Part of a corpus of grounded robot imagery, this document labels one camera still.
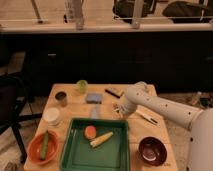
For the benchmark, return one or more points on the silver metal fork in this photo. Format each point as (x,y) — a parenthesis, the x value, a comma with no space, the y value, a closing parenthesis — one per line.
(116,107)

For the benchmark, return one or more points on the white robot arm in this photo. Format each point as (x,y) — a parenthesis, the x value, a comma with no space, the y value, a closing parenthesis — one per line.
(197,121)

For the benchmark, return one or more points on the dark purple bowl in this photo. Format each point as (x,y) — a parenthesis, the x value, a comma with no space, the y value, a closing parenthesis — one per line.
(152,151)

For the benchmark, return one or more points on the orange bowl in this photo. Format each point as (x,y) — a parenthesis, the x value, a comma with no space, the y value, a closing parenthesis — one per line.
(34,148)

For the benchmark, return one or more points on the green plastic cup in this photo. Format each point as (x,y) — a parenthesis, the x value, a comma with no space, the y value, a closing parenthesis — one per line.
(82,86)

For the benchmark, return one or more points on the clear plastic piece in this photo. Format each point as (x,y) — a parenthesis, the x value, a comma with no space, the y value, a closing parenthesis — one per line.
(95,112)

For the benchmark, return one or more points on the small metal cup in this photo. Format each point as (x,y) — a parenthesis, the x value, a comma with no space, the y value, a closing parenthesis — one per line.
(61,98)

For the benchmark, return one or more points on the orange carrot piece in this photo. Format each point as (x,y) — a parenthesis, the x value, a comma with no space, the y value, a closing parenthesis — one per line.
(90,132)

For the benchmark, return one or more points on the yellow corn cob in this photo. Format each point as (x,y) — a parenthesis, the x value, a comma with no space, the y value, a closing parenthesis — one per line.
(99,140)

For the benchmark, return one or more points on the white lidded container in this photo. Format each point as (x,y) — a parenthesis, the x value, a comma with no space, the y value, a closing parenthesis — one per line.
(52,116)

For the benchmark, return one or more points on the green plastic tray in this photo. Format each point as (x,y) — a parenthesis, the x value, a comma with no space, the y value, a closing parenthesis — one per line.
(111,155)

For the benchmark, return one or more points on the wooden table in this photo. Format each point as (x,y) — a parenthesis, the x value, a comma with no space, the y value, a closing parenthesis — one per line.
(76,106)

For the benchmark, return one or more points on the green cucumber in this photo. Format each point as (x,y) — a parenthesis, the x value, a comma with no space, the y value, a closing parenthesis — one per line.
(44,146)

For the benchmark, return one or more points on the black office chair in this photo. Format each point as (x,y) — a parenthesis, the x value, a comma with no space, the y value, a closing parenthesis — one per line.
(13,97)

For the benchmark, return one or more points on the white handled utensil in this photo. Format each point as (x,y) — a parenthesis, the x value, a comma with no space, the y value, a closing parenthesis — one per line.
(146,117)

